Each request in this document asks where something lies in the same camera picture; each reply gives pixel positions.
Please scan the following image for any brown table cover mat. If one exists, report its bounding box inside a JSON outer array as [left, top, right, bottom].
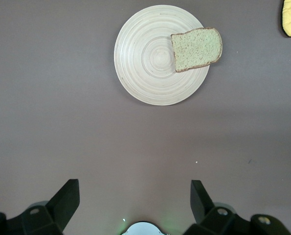
[[0, 0, 291, 235]]

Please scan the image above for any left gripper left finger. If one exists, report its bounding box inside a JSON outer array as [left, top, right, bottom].
[[0, 179, 81, 235]]

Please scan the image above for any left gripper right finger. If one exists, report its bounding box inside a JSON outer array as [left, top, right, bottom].
[[184, 180, 291, 235]]

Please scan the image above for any brown crust bread slice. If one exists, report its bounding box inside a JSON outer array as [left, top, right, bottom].
[[170, 26, 223, 73]]

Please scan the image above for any round light wooden plate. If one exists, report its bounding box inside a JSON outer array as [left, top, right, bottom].
[[113, 5, 208, 106]]

